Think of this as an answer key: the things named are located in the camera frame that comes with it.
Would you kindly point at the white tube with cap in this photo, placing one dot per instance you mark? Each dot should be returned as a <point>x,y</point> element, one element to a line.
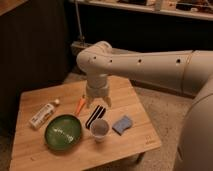
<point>43,114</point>

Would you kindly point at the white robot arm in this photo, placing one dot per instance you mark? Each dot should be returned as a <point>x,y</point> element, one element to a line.
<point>188,72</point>

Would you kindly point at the wooden table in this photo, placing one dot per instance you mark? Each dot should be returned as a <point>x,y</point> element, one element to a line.
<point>30,152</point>

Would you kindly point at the metal pole stand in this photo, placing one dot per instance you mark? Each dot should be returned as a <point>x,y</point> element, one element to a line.
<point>82,38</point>

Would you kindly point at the blue sponge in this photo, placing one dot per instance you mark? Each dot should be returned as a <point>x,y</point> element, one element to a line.
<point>121,125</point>

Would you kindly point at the black white striped object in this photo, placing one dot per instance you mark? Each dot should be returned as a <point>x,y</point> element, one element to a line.
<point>97,113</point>

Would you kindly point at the green round plate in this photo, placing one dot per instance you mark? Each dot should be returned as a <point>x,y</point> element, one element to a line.
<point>63,132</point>

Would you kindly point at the cluttered shelf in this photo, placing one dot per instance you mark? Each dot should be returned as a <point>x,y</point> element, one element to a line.
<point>193,9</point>

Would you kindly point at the orange pepper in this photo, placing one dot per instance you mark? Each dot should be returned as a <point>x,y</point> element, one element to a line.
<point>80,105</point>

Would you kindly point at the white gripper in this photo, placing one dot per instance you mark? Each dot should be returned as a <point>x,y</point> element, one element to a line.
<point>97,91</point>

